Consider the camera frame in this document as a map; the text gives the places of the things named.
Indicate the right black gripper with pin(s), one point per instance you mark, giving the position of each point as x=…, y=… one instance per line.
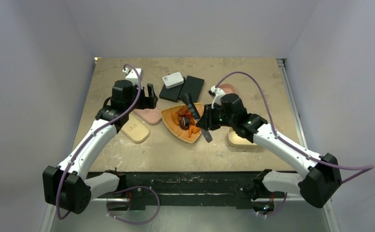
x=206, y=121

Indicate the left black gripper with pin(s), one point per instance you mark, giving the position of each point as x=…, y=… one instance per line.
x=148, y=102

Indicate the fried chicken piece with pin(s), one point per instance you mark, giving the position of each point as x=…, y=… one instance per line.
x=175, y=118

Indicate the black metal tongs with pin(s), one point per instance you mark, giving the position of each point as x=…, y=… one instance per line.
x=186, y=98

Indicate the black rice roll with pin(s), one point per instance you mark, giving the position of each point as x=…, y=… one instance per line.
x=186, y=122

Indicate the woven bamboo basket tray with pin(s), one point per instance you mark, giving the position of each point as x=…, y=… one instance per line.
x=176, y=130

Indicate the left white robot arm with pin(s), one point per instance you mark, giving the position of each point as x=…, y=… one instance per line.
x=67, y=185

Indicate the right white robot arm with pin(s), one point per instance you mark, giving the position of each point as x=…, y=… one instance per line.
x=316, y=177

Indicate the pink lunch box lid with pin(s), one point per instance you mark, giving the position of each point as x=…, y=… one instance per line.
x=150, y=116

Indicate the left black box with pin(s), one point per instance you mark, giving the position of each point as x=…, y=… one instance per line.
x=171, y=94

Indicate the black box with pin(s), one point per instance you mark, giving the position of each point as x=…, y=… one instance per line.
x=171, y=94
x=192, y=86

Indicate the pink lunch box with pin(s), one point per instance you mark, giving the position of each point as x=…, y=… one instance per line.
x=228, y=88

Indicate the beige lunch box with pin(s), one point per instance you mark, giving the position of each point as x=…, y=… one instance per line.
x=236, y=141

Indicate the white small device box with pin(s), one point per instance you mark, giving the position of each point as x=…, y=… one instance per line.
x=173, y=80

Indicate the beige lunch box lid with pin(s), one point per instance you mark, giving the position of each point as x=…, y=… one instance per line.
x=135, y=130

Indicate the right black box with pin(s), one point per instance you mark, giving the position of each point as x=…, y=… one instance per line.
x=192, y=86

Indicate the dark brown meat slice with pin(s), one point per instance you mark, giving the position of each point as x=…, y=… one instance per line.
x=182, y=111

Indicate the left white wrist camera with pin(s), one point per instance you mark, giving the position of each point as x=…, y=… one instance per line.
x=132, y=77

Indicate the right aluminium rail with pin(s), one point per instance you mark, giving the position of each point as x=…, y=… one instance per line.
x=295, y=113

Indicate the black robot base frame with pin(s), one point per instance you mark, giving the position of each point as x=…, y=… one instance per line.
x=232, y=189

